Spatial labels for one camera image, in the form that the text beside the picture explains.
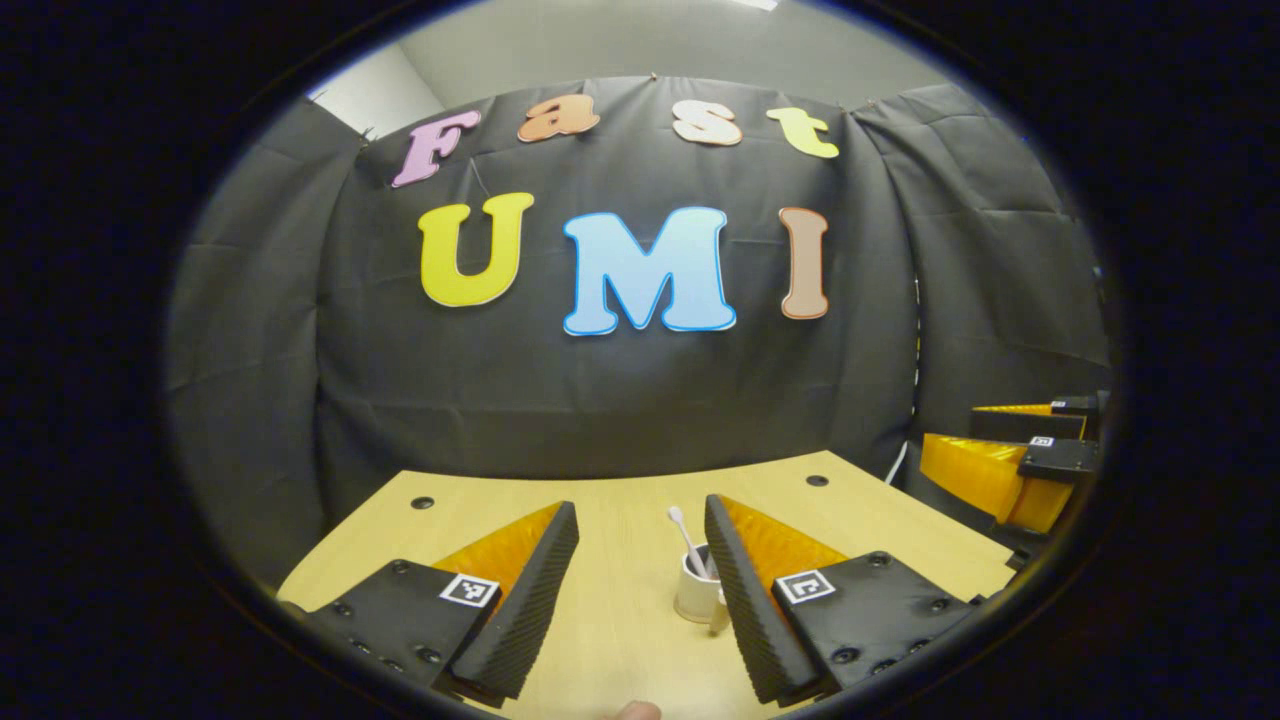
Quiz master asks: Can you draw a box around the pale pink toothbrush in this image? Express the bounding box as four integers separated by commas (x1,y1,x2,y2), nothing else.
667,505,713,581

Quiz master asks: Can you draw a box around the black backdrop cloth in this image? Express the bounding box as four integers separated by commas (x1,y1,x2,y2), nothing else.
165,75,1113,591

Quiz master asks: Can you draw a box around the white cup with wooden handle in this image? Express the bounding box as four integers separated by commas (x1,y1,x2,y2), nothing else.
673,543,731,636

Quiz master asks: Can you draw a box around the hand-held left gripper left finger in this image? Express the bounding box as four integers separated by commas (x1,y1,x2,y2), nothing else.
280,500,581,707

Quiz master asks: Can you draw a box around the light wooden desktop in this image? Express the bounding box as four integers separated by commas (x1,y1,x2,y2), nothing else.
275,450,1019,720

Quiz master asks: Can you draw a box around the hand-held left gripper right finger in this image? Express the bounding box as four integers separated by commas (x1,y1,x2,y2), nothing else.
703,493,986,706

